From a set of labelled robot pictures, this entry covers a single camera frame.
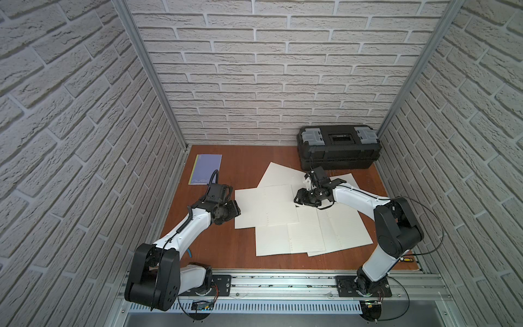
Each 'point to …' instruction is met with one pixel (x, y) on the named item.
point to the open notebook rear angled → (279, 175)
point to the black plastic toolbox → (338, 147)
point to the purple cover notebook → (204, 165)
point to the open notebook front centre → (304, 236)
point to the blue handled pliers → (189, 253)
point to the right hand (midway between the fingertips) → (300, 200)
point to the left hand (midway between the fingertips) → (237, 208)
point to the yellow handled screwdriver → (408, 259)
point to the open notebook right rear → (349, 178)
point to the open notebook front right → (342, 229)
